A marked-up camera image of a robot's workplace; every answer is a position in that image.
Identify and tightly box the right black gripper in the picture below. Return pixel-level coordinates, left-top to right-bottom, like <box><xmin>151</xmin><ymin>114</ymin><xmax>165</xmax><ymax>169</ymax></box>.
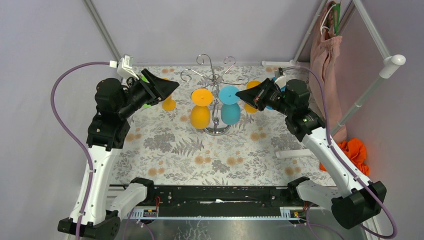
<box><xmin>235</xmin><ymin>78</ymin><xmax>293</xmax><ymax>117</ymax></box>

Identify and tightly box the orange wine glass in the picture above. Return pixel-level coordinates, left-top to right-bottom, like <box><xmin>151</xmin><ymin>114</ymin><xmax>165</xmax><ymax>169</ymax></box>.
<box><xmin>190</xmin><ymin>88</ymin><xmax>214</xmax><ymax>129</ymax></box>
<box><xmin>162</xmin><ymin>94</ymin><xmax>177</xmax><ymax>112</ymax></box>
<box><xmin>244</xmin><ymin>80</ymin><xmax>261</xmax><ymax>114</ymax></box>

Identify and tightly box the orange wine glass back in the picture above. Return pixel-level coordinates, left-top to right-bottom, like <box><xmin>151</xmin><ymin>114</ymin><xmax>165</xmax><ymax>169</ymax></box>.
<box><xmin>162</xmin><ymin>94</ymin><xmax>177</xmax><ymax>112</ymax></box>

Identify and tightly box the blue wine glass back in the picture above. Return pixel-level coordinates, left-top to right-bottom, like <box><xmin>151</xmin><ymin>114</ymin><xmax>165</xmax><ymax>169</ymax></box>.
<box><xmin>271</xmin><ymin>77</ymin><xmax>286</xmax><ymax>92</ymax></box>

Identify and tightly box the blue wine glass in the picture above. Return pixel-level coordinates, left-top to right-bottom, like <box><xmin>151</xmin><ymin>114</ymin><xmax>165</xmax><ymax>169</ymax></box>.
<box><xmin>271</xmin><ymin>77</ymin><xmax>286</xmax><ymax>92</ymax></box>
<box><xmin>218</xmin><ymin>85</ymin><xmax>241</xmax><ymax>125</ymax></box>

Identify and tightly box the green wine glass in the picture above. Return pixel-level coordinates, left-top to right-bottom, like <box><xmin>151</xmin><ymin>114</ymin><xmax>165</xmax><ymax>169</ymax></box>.
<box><xmin>141</xmin><ymin>75</ymin><xmax>153</xmax><ymax>108</ymax></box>

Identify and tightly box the blue wine glass front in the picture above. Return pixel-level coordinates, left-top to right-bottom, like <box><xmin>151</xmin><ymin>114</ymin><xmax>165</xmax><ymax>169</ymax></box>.
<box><xmin>218</xmin><ymin>85</ymin><xmax>241</xmax><ymax>125</ymax></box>

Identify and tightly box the orange wine glass front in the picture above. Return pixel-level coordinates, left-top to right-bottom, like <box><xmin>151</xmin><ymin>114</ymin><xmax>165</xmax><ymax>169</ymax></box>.
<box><xmin>190</xmin><ymin>88</ymin><xmax>214</xmax><ymax>129</ymax></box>

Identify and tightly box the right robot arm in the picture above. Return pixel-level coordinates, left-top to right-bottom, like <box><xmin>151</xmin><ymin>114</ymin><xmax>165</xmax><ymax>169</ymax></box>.
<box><xmin>236</xmin><ymin>78</ymin><xmax>387</xmax><ymax>229</ymax></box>

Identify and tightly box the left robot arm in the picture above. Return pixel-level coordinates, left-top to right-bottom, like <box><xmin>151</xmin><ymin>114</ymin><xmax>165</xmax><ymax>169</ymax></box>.
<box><xmin>57</xmin><ymin>69</ymin><xmax>179</xmax><ymax>240</ymax></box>

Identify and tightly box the chrome wine glass rack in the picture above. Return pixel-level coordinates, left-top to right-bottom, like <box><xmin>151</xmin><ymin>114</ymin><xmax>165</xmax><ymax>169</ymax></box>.
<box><xmin>180</xmin><ymin>53</ymin><xmax>249</xmax><ymax>137</ymax></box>

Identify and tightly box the floral tablecloth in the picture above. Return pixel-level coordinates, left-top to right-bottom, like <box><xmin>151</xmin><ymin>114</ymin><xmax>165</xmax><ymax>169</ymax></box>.
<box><xmin>110</xmin><ymin>66</ymin><xmax>334</xmax><ymax>187</ymax></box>

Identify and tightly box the white pipe on table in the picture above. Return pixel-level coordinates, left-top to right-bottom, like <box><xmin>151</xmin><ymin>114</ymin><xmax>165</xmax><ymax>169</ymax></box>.
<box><xmin>275</xmin><ymin>149</ymin><xmax>315</xmax><ymax>159</ymax></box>

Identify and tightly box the pink hanging cloth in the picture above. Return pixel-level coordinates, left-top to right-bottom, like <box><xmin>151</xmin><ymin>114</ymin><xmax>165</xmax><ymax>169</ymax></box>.
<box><xmin>309</xmin><ymin>0</ymin><xmax>343</xmax><ymax>130</ymax></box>

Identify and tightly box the orange cloth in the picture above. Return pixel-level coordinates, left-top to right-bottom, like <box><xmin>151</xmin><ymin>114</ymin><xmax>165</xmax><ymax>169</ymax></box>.
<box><xmin>337</xmin><ymin>138</ymin><xmax>370</xmax><ymax>176</ymax></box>

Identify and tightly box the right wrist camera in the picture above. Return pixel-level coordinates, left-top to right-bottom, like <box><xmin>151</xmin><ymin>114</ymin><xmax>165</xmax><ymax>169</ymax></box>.
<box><xmin>274</xmin><ymin>67</ymin><xmax>288</xmax><ymax>84</ymax></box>

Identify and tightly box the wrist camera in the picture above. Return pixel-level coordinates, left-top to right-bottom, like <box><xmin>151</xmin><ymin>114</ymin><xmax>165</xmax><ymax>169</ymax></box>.
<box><xmin>274</xmin><ymin>67</ymin><xmax>288</xmax><ymax>84</ymax></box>
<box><xmin>109</xmin><ymin>54</ymin><xmax>140</xmax><ymax>80</ymax></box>

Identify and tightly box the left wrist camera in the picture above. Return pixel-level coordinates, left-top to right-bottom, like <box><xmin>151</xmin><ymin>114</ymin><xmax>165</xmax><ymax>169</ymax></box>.
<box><xmin>109</xmin><ymin>54</ymin><xmax>140</xmax><ymax>80</ymax></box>

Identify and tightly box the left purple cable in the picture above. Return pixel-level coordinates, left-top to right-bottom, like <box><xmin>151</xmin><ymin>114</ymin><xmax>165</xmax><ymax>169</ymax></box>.
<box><xmin>50</xmin><ymin>61</ymin><xmax>157</xmax><ymax>240</ymax></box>

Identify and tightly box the purple cable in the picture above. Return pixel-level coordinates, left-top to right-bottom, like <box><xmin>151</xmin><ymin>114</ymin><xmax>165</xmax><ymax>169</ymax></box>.
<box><xmin>50</xmin><ymin>61</ymin><xmax>157</xmax><ymax>240</ymax></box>
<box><xmin>281</xmin><ymin>65</ymin><xmax>398</xmax><ymax>240</ymax></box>

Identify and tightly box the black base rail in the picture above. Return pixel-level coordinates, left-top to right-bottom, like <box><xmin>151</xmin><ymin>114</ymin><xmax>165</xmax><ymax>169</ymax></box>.
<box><xmin>137</xmin><ymin>185</ymin><xmax>308</xmax><ymax>218</ymax></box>

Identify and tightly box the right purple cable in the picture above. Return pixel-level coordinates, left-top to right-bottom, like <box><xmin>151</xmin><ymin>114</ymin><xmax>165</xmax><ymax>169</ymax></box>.
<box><xmin>281</xmin><ymin>65</ymin><xmax>398</xmax><ymax>240</ymax></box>

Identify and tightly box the white pipe frame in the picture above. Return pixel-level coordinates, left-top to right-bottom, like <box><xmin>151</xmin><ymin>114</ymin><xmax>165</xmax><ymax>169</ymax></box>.
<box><xmin>261</xmin><ymin>0</ymin><xmax>407</xmax><ymax>135</ymax></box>

